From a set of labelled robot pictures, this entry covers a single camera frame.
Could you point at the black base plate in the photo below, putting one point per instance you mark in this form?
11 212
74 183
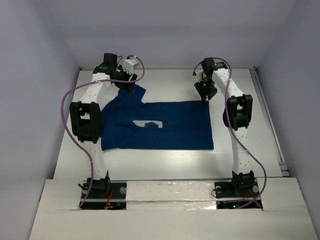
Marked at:
227 199
114 199

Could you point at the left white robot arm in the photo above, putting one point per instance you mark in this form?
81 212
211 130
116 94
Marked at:
86 117

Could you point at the blue t shirt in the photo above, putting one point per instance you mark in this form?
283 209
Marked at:
130 123

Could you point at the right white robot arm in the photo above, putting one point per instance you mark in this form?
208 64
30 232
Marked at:
216 75

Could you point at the silver foil strip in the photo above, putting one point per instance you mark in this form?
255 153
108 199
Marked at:
170 195

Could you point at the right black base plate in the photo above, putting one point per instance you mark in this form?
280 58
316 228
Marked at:
227 199

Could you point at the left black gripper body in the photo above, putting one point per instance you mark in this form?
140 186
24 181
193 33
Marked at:
127 80

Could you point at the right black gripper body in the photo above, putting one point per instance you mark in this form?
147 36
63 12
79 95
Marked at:
206 87

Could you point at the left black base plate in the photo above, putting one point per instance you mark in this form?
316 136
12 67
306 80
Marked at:
114 199

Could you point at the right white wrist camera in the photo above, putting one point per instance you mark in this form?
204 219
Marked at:
197 75

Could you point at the aluminium side rail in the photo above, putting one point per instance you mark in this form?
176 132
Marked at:
269 123

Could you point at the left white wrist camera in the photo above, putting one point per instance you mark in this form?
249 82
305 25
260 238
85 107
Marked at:
128 65

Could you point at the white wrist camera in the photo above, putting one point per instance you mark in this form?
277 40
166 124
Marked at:
197 75
128 65

